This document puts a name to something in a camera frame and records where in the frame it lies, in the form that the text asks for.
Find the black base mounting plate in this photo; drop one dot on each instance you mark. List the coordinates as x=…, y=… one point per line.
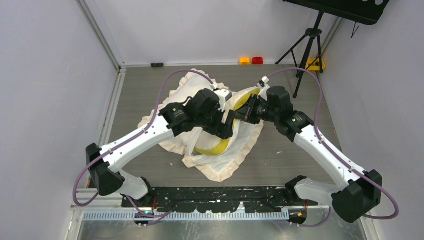
x=254, y=199

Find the aluminium frame rail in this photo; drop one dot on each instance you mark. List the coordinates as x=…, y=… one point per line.
x=113, y=218

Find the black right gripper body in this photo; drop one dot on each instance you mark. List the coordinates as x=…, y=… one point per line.
x=261, y=111

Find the red block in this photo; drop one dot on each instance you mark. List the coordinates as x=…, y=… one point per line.
x=257, y=60

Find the black music stand tripod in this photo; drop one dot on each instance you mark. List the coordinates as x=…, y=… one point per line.
x=366, y=12

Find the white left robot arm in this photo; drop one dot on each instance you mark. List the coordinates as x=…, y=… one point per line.
x=105, y=163

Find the small black wall bracket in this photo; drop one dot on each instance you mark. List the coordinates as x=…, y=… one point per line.
x=157, y=65

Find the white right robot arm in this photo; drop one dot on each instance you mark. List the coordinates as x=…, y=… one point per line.
x=354, y=191

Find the grey pillowcase with cream frill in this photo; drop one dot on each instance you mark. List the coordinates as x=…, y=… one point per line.
x=216, y=158

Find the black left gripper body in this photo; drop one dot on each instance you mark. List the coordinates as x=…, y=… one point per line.
x=211, y=121

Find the yellow corner bracket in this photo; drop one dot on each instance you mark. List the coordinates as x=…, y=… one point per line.
x=315, y=64

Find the orange block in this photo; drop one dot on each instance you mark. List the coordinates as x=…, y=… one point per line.
x=244, y=61

